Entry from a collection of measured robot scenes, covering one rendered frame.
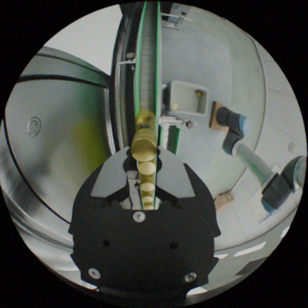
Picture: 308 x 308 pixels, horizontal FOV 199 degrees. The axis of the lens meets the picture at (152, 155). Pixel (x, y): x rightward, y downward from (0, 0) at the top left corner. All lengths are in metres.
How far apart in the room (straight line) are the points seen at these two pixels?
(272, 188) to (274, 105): 3.55
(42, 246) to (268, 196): 0.55
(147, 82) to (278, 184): 0.65
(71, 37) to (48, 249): 0.30
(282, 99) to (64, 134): 4.04
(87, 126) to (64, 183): 0.12
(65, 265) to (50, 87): 0.25
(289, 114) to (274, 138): 1.01
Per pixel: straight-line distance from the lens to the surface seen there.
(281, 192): 0.43
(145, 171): 0.18
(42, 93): 0.15
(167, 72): 0.60
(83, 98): 0.21
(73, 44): 0.22
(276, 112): 3.81
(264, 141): 3.75
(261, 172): 0.46
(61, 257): 0.20
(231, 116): 0.62
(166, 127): 0.44
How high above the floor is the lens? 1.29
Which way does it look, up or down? 58 degrees down
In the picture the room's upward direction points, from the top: 174 degrees clockwise
